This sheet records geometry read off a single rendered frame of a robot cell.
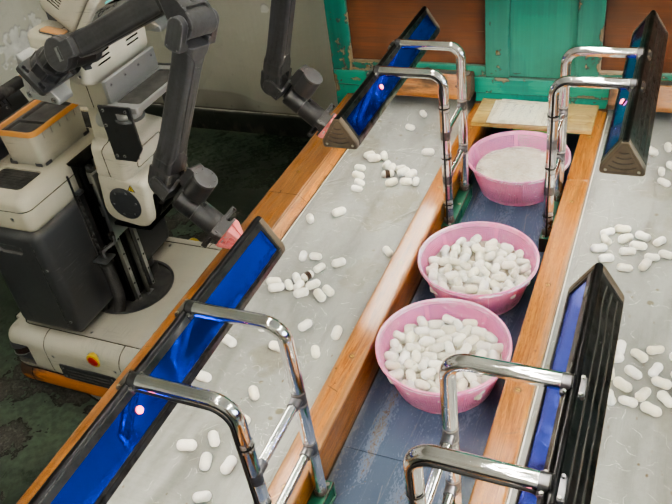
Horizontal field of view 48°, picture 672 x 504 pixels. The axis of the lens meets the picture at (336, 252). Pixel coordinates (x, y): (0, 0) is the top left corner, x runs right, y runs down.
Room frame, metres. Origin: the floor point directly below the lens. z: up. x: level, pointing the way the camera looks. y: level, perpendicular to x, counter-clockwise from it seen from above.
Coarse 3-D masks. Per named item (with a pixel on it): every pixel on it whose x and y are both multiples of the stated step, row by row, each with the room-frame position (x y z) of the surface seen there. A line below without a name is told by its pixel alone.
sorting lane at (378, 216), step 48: (384, 144) 1.90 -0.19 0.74; (432, 144) 1.86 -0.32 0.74; (336, 192) 1.69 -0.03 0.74; (384, 192) 1.65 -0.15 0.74; (288, 240) 1.51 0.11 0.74; (336, 240) 1.48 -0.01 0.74; (384, 240) 1.45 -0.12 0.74; (336, 288) 1.30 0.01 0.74; (240, 336) 1.19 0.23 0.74; (192, 384) 1.07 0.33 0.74; (240, 384) 1.05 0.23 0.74; (192, 432) 0.95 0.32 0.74; (288, 432) 0.91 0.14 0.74; (144, 480) 0.86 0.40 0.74; (192, 480) 0.84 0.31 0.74; (240, 480) 0.82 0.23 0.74
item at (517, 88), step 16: (336, 80) 2.25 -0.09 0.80; (352, 80) 2.22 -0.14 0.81; (480, 80) 2.03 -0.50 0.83; (496, 80) 2.01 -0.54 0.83; (512, 80) 1.99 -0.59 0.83; (528, 80) 1.96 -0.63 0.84; (544, 80) 1.94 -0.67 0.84; (400, 96) 2.19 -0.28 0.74; (480, 96) 2.03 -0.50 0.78; (496, 96) 2.01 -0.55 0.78; (512, 96) 1.99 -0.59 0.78; (528, 96) 1.97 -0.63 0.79; (544, 96) 1.94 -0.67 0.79; (576, 96) 1.90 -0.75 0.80; (592, 96) 1.88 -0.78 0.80; (608, 112) 1.88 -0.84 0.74; (656, 112) 1.84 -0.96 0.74
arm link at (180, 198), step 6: (180, 192) 1.44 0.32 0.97; (174, 198) 1.46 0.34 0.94; (180, 198) 1.43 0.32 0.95; (186, 198) 1.44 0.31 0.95; (174, 204) 1.44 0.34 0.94; (180, 204) 1.43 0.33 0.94; (186, 204) 1.43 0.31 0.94; (192, 204) 1.43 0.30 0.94; (198, 204) 1.43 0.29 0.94; (180, 210) 1.43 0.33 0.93; (186, 210) 1.42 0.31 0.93; (192, 210) 1.42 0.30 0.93; (186, 216) 1.43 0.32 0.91
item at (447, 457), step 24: (456, 360) 0.67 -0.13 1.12; (480, 360) 0.66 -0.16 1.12; (456, 384) 0.68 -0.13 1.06; (552, 384) 0.61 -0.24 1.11; (456, 408) 0.67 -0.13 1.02; (456, 432) 0.67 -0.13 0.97; (408, 456) 0.54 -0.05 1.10; (432, 456) 0.53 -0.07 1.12; (456, 456) 0.52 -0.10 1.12; (480, 456) 0.52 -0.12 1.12; (408, 480) 0.53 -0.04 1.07; (432, 480) 0.60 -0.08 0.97; (456, 480) 0.67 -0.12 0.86; (504, 480) 0.49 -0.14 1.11; (528, 480) 0.48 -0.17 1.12; (552, 480) 0.47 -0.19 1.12
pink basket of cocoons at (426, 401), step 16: (416, 304) 1.17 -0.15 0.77; (432, 304) 1.17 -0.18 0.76; (448, 304) 1.17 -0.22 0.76; (464, 304) 1.15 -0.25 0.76; (400, 320) 1.15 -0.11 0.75; (416, 320) 1.16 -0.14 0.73; (480, 320) 1.12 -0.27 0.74; (496, 320) 1.09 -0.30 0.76; (384, 336) 1.11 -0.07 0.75; (496, 336) 1.08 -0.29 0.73; (384, 352) 1.08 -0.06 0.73; (384, 368) 1.00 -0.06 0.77; (400, 384) 0.96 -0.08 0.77; (416, 400) 0.96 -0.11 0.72; (432, 400) 0.93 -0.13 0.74; (464, 400) 0.93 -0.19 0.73; (480, 400) 0.95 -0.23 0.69
